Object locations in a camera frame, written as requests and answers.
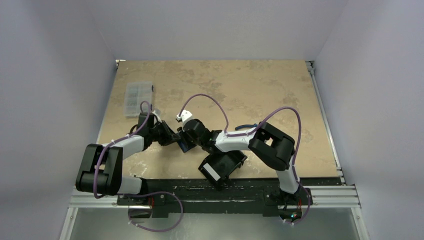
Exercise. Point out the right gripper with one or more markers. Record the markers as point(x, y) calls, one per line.
point(191, 129)

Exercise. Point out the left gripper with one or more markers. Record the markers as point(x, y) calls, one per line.
point(170, 136)

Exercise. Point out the blue card holder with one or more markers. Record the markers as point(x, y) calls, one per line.
point(185, 145)

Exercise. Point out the black plastic tray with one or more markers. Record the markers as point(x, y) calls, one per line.
point(224, 164)

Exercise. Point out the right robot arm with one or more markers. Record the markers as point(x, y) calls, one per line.
point(273, 147)

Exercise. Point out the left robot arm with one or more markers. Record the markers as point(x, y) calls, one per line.
point(101, 169)

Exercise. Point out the white card in tray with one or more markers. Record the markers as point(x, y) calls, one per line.
point(211, 172)

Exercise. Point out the clear plastic organizer box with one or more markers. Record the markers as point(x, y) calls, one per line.
point(135, 94)

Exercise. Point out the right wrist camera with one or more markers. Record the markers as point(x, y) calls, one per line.
point(184, 116)

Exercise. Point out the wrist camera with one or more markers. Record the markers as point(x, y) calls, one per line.
point(184, 116)
point(156, 112)

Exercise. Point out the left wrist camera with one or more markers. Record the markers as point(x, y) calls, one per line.
point(156, 112)

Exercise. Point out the blue handled pliers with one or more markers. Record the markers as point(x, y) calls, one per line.
point(245, 126)

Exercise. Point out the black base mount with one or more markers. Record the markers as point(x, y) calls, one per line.
point(198, 196)

